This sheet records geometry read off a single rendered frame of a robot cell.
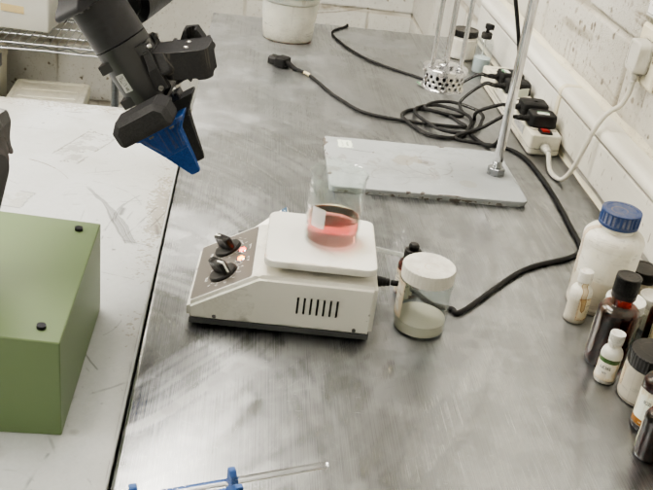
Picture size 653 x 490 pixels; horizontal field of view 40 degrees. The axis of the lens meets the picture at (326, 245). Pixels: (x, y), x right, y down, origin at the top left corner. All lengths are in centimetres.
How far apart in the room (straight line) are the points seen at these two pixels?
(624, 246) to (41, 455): 67
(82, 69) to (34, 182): 227
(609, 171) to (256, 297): 66
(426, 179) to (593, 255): 37
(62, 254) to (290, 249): 23
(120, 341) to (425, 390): 32
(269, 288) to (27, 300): 25
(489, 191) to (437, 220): 13
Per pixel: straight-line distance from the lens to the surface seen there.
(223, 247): 104
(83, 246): 92
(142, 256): 112
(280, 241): 98
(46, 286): 86
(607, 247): 110
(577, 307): 110
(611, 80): 158
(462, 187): 139
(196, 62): 95
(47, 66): 357
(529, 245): 128
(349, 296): 96
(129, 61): 96
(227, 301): 97
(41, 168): 134
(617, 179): 139
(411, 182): 138
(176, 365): 93
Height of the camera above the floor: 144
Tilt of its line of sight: 28 degrees down
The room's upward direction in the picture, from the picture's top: 8 degrees clockwise
